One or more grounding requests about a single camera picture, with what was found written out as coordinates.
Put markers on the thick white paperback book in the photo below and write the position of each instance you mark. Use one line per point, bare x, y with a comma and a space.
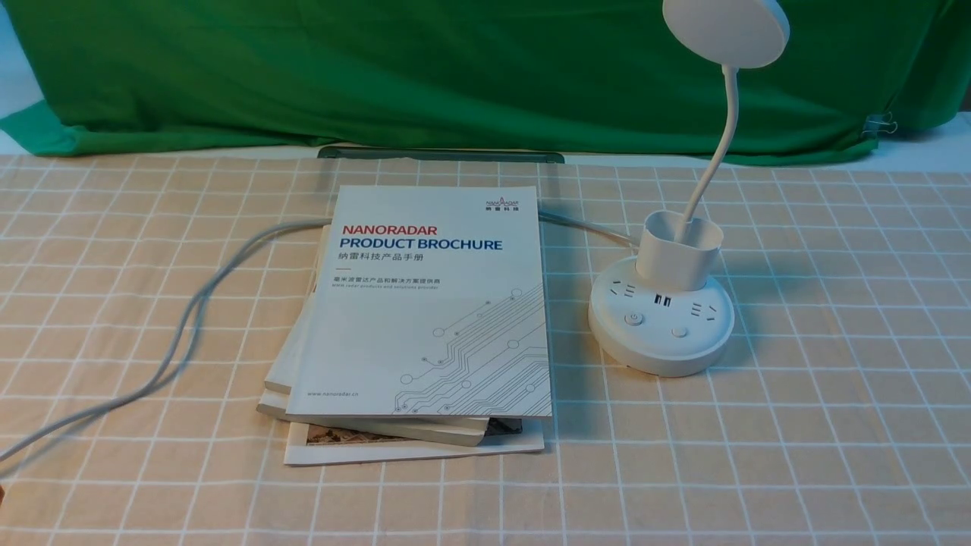
282, 373

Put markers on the white desk lamp with sockets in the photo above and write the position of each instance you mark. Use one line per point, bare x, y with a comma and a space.
662, 312

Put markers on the orange checked tablecloth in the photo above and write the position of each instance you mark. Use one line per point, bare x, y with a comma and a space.
838, 416

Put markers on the green backdrop cloth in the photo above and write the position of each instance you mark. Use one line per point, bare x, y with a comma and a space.
561, 76

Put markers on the thin magazine at stack bottom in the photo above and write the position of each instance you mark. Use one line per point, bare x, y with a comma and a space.
313, 445

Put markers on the metal binder clip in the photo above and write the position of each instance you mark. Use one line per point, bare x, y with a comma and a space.
879, 124

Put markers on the white Nanoradar product brochure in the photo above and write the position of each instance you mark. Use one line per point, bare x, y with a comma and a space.
430, 301

